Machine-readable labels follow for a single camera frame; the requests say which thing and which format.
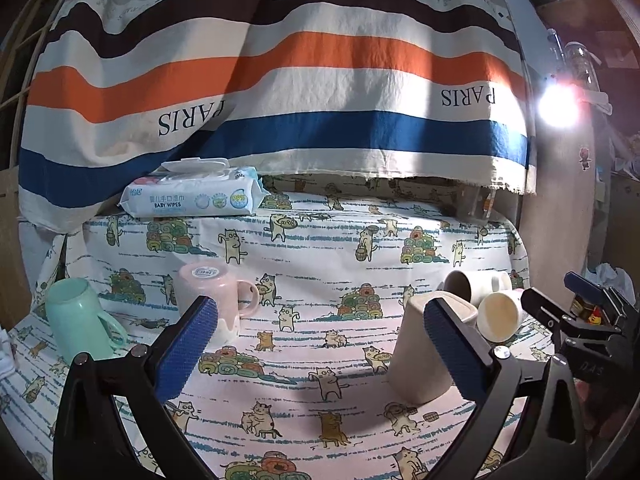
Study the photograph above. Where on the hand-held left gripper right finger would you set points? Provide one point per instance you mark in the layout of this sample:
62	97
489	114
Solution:
452	352

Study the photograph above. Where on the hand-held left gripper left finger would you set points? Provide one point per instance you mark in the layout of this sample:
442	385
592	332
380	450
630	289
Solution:
186	355

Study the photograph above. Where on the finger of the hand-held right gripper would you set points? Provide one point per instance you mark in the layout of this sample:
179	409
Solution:
555	316
582	284

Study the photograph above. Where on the tall beige cup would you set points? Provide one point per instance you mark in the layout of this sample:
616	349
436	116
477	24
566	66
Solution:
420	355

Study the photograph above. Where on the cream cup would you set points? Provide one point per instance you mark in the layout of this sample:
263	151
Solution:
500	316

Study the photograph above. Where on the beige cup with dark inside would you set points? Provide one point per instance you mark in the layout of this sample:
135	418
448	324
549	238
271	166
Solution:
462	285

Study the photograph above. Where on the mint green cup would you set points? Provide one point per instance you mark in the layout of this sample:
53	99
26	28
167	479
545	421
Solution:
80	322

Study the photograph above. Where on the white plastic bag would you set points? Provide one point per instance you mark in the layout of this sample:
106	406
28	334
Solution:
614	276

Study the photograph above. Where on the cat printed cloth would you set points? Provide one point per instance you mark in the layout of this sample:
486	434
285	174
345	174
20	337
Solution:
310	340

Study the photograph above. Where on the cartoon bear sticker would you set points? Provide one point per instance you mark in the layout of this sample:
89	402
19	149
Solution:
584	158

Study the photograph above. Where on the clear plastic container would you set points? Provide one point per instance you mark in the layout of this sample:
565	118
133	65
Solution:
475	206

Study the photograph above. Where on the baby wipes pack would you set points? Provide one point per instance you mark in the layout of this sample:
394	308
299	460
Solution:
192	200

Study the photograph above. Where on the clear glass bottle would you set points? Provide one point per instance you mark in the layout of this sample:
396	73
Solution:
580	62

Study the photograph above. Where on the striped blanket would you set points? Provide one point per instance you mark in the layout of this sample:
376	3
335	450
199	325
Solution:
310	75

